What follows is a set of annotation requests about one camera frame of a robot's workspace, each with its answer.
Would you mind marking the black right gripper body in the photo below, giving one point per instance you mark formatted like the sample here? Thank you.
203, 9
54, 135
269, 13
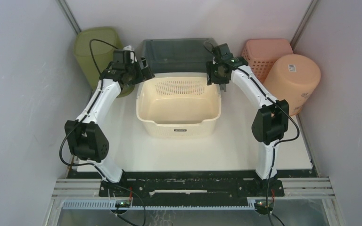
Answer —
214, 75

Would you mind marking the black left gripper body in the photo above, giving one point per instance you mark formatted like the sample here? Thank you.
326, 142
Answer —
135, 73

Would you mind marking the green perforated waste bin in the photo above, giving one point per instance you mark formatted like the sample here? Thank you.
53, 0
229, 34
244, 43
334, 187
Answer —
93, 49

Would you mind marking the cream perforated plastic basket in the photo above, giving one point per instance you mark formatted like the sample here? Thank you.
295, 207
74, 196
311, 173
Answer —
178, 105

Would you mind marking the pink perforated plastic basket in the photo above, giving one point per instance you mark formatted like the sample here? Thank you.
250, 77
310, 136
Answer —
261, 54

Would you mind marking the orange plastic bucket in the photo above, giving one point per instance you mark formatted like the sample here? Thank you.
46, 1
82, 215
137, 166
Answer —
293, 78

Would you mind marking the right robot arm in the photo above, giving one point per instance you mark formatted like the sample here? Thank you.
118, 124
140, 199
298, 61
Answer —
271, 119

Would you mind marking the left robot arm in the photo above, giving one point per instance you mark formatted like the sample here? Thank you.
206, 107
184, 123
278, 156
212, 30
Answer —
84, 135

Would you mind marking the grey plastic storage bin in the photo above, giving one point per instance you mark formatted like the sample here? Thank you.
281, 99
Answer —
177, 55

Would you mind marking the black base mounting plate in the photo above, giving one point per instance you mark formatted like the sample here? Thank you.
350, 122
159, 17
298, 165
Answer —
240, 182

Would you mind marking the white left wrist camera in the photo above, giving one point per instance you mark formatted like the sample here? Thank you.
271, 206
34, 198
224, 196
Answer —
130, 54

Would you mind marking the left aluminium frame post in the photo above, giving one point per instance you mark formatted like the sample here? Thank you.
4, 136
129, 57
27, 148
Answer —
64, 6

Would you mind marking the aluminium frame post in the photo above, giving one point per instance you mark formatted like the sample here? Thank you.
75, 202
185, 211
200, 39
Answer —
64, 6
303, 23

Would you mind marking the right aluminium frame post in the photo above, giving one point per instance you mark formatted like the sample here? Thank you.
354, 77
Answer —
303, 23

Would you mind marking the aluminium front rail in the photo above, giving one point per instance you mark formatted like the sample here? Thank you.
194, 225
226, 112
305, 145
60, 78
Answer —
83, 194

